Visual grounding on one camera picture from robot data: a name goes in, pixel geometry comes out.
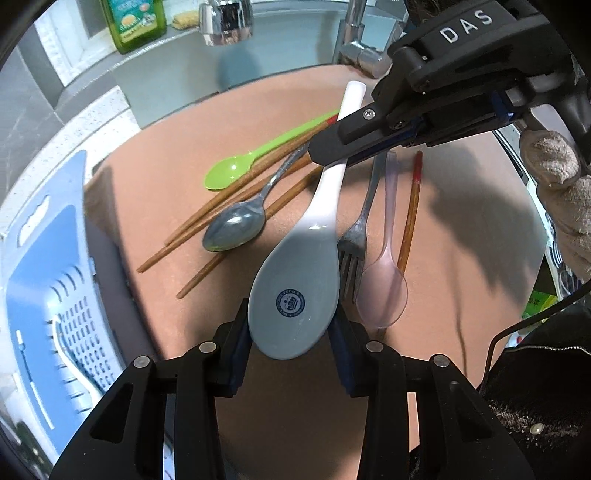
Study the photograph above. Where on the yellow sponge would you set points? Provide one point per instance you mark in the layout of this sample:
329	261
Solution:
187	21

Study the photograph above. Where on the chrome faucet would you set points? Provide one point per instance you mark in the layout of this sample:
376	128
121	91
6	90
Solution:
355	41

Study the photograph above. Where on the person's right hand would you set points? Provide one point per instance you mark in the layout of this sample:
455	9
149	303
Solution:
561	184

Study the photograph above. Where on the metal spoon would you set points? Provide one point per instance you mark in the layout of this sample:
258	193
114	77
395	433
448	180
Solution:
235	226

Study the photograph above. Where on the blue plastic basket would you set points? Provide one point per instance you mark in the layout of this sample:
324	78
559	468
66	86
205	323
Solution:
41	277

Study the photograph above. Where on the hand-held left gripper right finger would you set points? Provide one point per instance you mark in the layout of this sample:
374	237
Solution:
340	357

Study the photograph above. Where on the grey sink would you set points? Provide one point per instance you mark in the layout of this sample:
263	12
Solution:
277	69

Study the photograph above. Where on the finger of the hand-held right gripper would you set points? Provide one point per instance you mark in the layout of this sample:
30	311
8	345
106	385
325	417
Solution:
392	141
351	134

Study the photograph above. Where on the metal fork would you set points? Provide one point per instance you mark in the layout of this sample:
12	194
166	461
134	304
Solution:
356	235

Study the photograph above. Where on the green dish soap bottle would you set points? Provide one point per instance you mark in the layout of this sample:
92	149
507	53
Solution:
134	25

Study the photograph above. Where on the green packet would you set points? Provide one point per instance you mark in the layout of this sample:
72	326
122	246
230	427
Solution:
541	302

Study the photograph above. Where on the red-tipped wooden chopstick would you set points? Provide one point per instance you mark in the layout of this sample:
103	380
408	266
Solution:
411	217
184	241
184	229
286	199

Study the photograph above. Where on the person's black clothing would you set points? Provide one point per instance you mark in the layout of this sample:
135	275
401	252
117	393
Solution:
540	392

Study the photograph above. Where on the green plastic spoon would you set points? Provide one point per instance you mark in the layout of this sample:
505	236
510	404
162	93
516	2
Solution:
226	173

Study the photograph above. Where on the white ceramic spoon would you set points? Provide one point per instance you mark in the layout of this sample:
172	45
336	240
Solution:
295	277

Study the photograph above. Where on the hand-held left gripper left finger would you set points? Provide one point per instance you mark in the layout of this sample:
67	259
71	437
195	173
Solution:
238	364

